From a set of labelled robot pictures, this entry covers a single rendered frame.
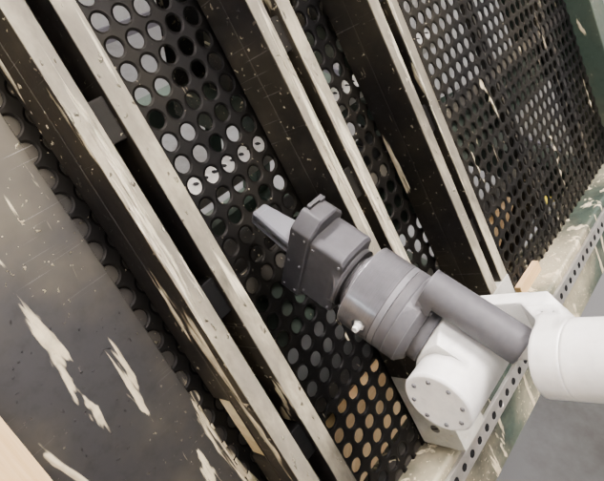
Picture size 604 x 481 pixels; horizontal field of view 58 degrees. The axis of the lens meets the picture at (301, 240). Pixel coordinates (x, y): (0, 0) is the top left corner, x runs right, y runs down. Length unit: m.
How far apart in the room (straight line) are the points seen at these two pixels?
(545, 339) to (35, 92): 0.45
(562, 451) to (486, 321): 1.54
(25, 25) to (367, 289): 0.35
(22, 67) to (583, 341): 0.48
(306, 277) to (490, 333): 0.19
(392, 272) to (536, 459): 1.50
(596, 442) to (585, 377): 1.62
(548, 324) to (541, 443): 1.53
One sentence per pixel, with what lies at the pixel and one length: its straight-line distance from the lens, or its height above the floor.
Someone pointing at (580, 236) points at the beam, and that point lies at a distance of 1.24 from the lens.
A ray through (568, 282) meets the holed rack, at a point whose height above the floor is 0.89.
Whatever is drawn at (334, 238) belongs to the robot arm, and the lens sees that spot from 0.53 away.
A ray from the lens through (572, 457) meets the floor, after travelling 2.01.
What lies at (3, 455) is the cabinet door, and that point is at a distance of 0.52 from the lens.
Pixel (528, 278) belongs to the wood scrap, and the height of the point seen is 0.90.
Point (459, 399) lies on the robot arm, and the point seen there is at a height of 1.24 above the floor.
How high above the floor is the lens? 1.64
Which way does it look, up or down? 42 degrees down
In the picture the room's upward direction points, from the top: straight up
